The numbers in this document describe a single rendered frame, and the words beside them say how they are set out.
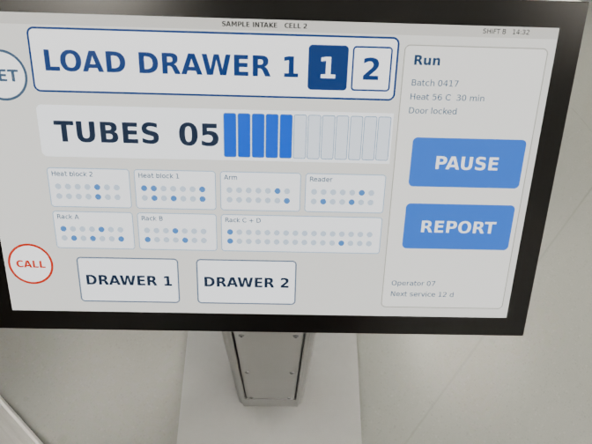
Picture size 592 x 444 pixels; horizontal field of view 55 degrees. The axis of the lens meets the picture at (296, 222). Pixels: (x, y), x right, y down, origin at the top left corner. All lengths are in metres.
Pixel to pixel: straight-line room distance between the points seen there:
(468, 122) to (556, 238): 1.40
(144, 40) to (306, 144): 0.16
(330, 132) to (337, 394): 1.09
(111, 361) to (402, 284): 1.16
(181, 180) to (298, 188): 0.10
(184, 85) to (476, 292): 0.33
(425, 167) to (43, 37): 0.33
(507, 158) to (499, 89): 0.06
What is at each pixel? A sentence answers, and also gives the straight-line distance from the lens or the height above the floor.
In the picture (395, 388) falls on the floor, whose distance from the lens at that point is 1.57.
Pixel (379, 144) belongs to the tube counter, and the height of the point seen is 1.11.
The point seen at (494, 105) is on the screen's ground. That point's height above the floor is 1.13.
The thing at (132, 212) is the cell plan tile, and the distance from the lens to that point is 0.53.
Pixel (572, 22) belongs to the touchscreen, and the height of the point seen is 1.19.
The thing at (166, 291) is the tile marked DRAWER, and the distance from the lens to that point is 0.55.
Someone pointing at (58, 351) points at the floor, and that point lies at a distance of 1.67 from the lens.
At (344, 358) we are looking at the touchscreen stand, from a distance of 1.53.
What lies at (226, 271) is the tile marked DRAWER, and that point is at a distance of 0.54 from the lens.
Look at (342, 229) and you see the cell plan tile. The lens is 0.52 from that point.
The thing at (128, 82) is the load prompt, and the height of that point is 1.14.
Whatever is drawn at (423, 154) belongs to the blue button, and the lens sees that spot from 0.51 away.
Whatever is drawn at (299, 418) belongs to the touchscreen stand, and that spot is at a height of 0.04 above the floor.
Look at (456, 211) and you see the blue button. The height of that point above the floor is 1.06.
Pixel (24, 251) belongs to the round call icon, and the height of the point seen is 1.03.
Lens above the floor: 1.50
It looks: 61 degrees down
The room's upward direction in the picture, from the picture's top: 4 degrees clockwise
